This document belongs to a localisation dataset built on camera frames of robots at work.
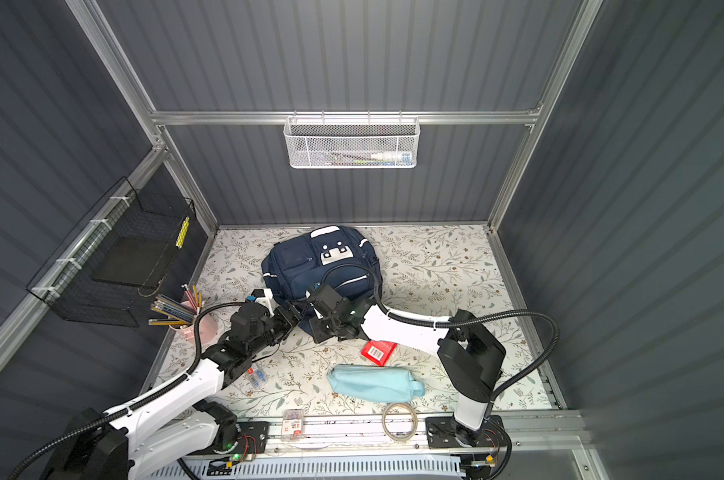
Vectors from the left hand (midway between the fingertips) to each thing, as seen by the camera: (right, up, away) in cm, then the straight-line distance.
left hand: (306, 308), depth 82 cm
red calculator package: (+21, -14, +5) cm, 25 cm away
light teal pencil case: (+19, -19, -5) cm, 27 cm away
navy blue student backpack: (+3, +15, +20) cm, 25 cm away
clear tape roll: (+29, -27, -6) cm, 40 cm away
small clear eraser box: (-2, -28, -8) cm, 29 cm away
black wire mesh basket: (-45, +15, -8) cm, 48 cm away
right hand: (+3, -6, 0) cm, 7 cm away
